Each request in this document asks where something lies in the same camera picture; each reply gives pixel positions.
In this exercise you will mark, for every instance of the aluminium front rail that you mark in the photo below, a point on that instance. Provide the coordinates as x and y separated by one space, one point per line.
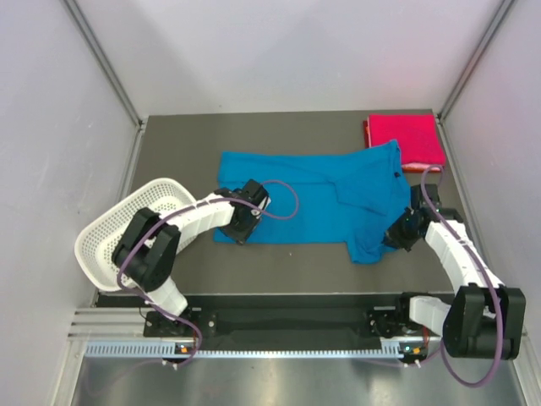
131 323

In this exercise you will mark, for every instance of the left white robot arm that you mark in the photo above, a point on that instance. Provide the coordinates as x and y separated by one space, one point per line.
148 247

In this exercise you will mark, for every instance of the white slotted cable duct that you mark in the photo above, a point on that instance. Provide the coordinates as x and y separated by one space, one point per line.
173 350

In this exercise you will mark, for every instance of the left aluminium frame post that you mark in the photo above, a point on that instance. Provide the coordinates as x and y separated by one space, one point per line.
77 15

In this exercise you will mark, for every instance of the right aluminium frame post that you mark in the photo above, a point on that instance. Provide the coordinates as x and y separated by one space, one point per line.
492 29

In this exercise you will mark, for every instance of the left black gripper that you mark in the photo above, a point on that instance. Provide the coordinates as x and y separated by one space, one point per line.
241 236

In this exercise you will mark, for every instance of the folded red t-shirt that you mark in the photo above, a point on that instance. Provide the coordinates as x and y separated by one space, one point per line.
366 135

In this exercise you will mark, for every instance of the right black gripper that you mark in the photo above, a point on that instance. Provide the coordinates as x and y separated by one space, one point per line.
393 238

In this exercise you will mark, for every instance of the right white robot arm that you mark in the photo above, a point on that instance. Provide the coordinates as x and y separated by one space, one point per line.
485 318

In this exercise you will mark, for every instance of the blue t-shirt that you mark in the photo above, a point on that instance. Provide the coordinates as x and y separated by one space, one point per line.
326 199

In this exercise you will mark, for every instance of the white perforated plastic basket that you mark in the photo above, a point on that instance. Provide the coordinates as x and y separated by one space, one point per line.
95 244

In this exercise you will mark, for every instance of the aluminium frame post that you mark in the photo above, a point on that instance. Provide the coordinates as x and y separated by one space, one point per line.
77 15
492 29

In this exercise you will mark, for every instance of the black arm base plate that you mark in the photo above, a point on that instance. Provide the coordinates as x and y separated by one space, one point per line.
385 326

